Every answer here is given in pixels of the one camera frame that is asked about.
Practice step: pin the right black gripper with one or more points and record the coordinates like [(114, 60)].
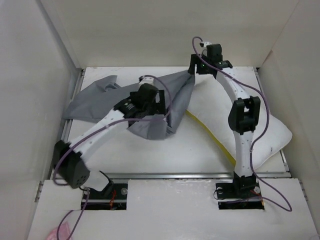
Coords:
[(195, 58)]

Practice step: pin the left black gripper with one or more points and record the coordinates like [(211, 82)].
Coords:
[(158, 108)]

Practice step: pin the white pillow yellow edge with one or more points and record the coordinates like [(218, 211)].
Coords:
[(210, 106)]

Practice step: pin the grey pillowcase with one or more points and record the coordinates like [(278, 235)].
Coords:
[(95, 101)]

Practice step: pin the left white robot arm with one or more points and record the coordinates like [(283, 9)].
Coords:
[(69, 158)]

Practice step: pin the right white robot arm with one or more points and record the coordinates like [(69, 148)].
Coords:
[(242, 119)]

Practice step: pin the pink cloth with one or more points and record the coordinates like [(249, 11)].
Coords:
[(60, 234)]

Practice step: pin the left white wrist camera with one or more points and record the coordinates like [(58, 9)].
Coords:
[(146, 80)]

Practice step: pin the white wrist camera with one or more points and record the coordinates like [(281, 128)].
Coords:
[(204, 44), (146, 80)]

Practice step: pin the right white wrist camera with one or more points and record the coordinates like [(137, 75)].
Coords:
[(204, 44)]

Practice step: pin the metal rail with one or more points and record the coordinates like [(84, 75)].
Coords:
[(265, 175)]

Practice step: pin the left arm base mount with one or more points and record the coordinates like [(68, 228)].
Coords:
[(113, 198)]

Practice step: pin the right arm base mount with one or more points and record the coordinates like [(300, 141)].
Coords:
[(231, 197)]

